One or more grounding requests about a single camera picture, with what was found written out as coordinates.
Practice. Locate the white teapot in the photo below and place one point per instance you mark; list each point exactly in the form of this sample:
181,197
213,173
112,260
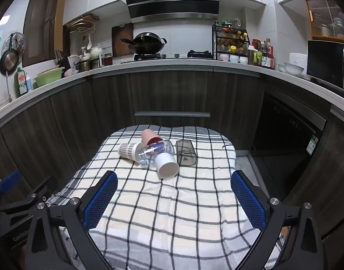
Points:
96,52

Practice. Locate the white hanging ladle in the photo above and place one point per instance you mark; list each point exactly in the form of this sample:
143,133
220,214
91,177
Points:
89,43

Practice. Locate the black gas stove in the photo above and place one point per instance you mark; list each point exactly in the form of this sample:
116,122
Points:
176,58

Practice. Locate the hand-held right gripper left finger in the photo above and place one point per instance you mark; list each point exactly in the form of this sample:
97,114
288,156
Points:
100,200

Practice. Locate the green dish soap bottle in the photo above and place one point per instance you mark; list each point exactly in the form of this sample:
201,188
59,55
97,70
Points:
21,83

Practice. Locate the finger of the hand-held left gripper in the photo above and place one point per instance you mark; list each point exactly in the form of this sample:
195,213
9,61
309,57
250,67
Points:
10,180
30,198

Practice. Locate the brown framed window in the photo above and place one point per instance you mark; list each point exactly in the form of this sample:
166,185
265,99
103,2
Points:
40,25

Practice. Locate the wooden glass-door cabinet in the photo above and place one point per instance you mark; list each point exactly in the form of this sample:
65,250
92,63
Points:
327,17

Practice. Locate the white bowls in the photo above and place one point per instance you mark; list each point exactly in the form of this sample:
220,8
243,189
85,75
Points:
294,68

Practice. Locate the pink cup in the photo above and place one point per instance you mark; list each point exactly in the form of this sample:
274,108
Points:
147,137

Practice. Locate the dark wooden kitchen cabinets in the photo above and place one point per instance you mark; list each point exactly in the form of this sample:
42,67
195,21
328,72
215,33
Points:
166,95

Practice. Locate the dark sauce bottle red label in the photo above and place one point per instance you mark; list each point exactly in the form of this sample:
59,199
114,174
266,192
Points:
268,56

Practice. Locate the patterned paper cup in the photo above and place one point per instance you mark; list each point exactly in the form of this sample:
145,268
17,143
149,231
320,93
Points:
128,150

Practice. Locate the white rice cooker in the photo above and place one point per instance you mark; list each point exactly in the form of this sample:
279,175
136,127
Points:
298,59

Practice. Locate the clear glass cup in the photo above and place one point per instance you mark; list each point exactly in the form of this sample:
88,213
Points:
161,147

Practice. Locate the black range hood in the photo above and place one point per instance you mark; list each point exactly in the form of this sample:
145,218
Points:
172,8

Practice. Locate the hanging frying pan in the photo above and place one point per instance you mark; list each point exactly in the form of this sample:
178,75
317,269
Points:
8,60

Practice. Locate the white electric kettle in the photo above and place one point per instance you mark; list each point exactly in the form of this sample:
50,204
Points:
73,63

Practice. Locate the dark transparent square cup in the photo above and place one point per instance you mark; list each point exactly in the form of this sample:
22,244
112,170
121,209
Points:
187,157

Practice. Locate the wooden board rack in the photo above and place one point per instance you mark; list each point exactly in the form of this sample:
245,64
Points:
82,22

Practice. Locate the brown glass jar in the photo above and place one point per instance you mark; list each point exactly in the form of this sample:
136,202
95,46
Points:
108,60

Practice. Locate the black wok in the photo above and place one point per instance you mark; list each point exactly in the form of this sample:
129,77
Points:
149,44

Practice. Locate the black white checked cloth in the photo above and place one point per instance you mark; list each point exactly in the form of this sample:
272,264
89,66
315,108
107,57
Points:
166,216

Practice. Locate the black spice rack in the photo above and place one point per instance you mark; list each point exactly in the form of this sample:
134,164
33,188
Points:
231,40

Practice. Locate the built-in black dishwasher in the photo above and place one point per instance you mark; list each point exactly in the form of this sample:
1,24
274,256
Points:
284,135

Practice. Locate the small white spray bottle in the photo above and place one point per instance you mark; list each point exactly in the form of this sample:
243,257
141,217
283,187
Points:
29,83

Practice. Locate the stainless steel pot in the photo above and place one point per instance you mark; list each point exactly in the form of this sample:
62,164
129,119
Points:
86,65

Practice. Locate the black microwave oven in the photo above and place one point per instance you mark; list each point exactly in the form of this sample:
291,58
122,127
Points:
327,62

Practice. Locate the black knife block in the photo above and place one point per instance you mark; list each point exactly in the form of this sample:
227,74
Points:
61,62

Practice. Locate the white cup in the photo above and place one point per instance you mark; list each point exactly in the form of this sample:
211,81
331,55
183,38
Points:
167,169

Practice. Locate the green lidded container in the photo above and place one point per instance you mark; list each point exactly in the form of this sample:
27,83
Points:
254,56

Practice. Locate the dark brown cutting board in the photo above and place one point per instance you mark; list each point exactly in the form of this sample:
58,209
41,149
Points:
122,38

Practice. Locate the green plastic basin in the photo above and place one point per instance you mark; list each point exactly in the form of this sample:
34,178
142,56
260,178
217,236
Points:
48,78

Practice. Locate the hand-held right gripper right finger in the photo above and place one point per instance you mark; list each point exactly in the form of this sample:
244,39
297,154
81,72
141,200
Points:
249,200

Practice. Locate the small white bowl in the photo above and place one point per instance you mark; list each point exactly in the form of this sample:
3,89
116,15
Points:
224,57
243,60
234,58

